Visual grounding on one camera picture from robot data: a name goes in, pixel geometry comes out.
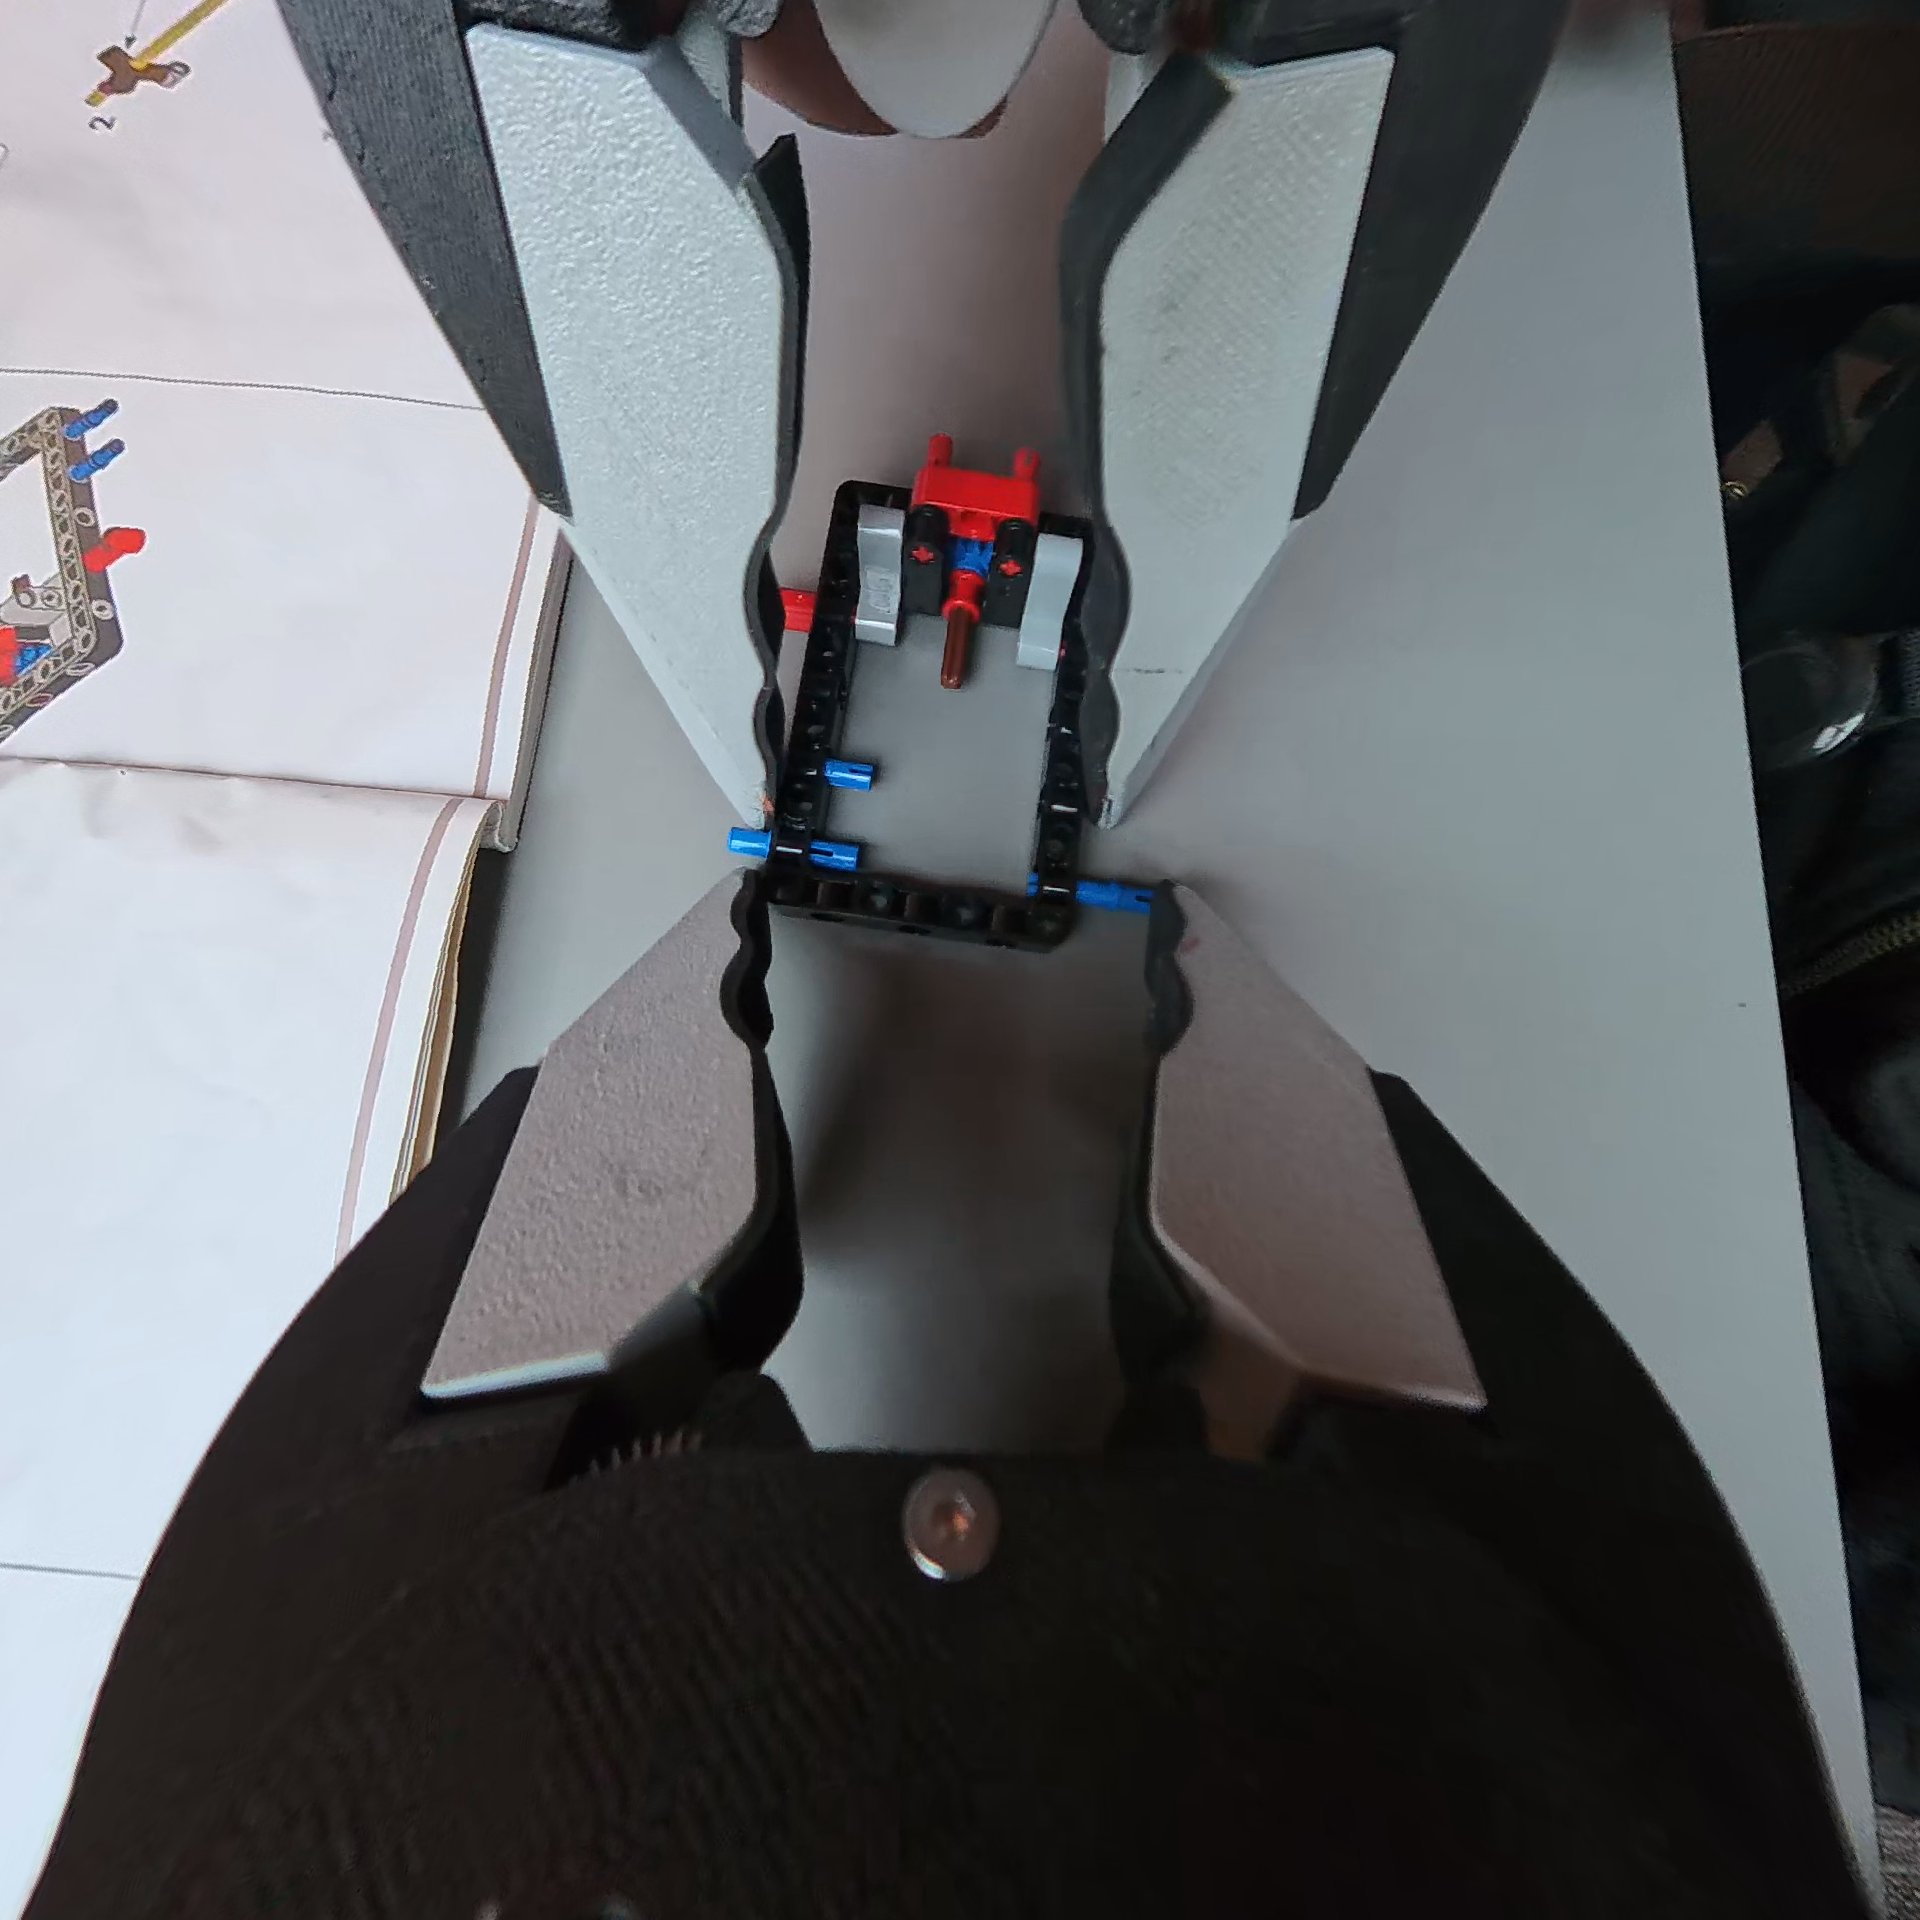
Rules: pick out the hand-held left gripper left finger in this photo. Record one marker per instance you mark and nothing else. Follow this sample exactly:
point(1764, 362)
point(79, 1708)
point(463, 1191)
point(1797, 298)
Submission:
point(602, 1200)

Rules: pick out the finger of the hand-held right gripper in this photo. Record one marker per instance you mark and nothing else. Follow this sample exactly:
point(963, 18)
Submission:
point(1215, 374)
point(647, 374)

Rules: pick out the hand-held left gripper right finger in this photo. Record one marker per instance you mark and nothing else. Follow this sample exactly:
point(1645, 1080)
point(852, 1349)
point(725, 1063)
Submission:
point(1289, 1200)

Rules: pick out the blue lego pin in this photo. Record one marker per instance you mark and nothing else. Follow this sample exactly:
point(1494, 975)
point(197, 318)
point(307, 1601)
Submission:
point(746, 839)
point(1118, 895)
point(852, 773)

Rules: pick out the black lego frame assembly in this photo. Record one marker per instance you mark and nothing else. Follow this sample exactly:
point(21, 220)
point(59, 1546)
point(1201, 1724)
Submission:
point(916, 909)

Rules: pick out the person's right hand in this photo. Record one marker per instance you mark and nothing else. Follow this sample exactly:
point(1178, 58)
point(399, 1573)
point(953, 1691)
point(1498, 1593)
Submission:
point(803, 92)

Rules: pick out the white instruction booklet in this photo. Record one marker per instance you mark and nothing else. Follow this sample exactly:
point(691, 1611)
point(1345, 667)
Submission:
point(226, 975)

